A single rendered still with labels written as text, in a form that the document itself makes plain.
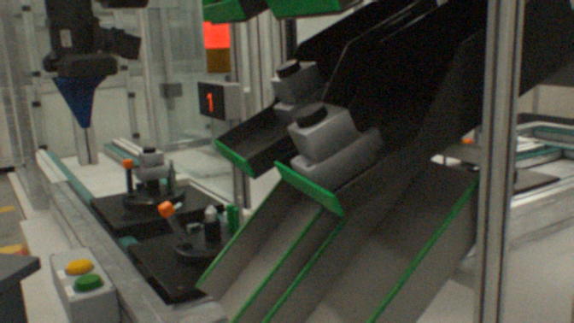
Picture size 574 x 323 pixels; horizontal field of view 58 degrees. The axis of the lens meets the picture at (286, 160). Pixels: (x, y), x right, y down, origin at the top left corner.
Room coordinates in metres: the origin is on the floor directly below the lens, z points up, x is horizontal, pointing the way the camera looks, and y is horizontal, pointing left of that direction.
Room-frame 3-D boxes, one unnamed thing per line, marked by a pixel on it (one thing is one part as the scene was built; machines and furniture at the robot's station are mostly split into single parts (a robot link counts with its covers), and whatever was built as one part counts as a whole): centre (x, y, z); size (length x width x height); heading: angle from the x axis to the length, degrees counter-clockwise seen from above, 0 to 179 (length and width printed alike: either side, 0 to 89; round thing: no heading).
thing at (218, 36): (1.07, 0.13, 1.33); 0.05 x 0.05 x 0.05
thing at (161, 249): (0.85, 0.13, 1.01); 0.24 x 0.24 x 0.13; 31
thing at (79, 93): (0.69, 0.26, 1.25); 0.06 x 0.04 x 0.07; 121
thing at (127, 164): (1.12, 0.34, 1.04); 0.04 x 0.02 x 0.08; 121
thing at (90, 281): (0.75, 0.32, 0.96); 0.04 x 0.04 x 0.02
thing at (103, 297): (0.81, 0.36, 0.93); 0.21 x 0.07 x 0.06; 31
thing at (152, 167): (1.15, 0.30, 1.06); 0.08 x 0.04 x 0.07; 122
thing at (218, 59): (1.07, 0.13, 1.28); 0.05 x 0.05 x 0.05
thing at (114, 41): (0.73, 0.23, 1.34); 0.07 x 0.07 x 0.06; 29
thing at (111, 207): (1.14, 0.31, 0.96); 0.24 x 0.24 x 0.02; 31
